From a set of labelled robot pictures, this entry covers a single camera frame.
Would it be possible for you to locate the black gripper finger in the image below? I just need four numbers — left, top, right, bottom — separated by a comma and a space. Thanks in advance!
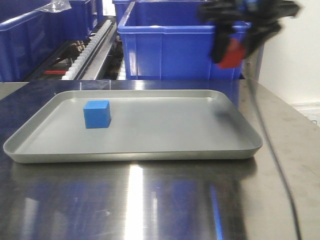
210, 21, 234, 64
243, 21, 282, 57

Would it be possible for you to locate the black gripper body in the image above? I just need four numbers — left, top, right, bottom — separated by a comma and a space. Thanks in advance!
198, 0, 301, 25

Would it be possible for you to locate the red cube block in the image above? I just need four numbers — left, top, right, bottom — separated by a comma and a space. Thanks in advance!
218, 38, 246, 69

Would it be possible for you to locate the blue cube block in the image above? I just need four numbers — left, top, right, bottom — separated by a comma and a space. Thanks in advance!
83, 100, 111, 129

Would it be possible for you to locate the large blue plastic bin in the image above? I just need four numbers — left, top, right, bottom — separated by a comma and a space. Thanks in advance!
117, 0, 242, 81

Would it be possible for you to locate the far blue plastic bin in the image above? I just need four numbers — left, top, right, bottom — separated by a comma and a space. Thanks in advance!
112, 0, 133, 24

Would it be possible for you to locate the silver metal tray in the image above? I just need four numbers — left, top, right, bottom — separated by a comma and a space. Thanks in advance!
3, 89, 263, 164

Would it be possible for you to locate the clear plastic bag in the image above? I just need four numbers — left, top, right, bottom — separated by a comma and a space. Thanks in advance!
35, 0, 72, 14

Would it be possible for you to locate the left blue plastic bin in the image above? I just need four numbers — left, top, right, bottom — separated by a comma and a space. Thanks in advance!
0, 0, 95, 82

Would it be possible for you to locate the metal shelf upright post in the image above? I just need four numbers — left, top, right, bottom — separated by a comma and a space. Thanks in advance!
241, 45, 264, 82

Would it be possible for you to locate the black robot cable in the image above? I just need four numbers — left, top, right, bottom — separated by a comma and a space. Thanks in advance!
246, 56, 305, 240

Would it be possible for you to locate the white roller conveyor rail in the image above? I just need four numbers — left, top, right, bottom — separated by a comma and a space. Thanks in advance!
61, 19, 113, 81

